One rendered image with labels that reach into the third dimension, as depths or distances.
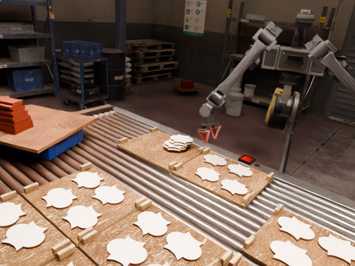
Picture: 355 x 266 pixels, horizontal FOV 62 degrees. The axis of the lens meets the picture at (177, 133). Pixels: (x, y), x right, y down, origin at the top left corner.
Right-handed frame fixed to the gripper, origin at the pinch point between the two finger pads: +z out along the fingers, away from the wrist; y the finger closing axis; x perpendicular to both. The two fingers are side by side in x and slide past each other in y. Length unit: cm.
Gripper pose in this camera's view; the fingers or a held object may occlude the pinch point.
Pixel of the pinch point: (210, 139)
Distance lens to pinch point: 162.8
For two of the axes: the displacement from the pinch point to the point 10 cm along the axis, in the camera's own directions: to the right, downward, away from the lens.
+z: 0.9, 9.7, 2.3
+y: -6.0, 2.4, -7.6
